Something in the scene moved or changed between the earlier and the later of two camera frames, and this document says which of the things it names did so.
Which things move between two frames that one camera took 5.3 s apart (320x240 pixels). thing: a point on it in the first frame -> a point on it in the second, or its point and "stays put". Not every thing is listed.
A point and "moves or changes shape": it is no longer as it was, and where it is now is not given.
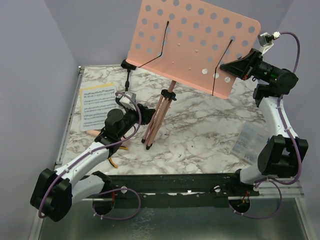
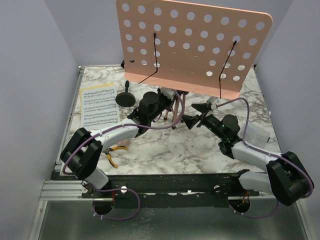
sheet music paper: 96,102 stays put
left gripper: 146,114 -> 170,101
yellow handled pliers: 115,166 stays put
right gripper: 250,63 -> 202,119
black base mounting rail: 200,190 stays put
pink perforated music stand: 187,41 moves or changes shape
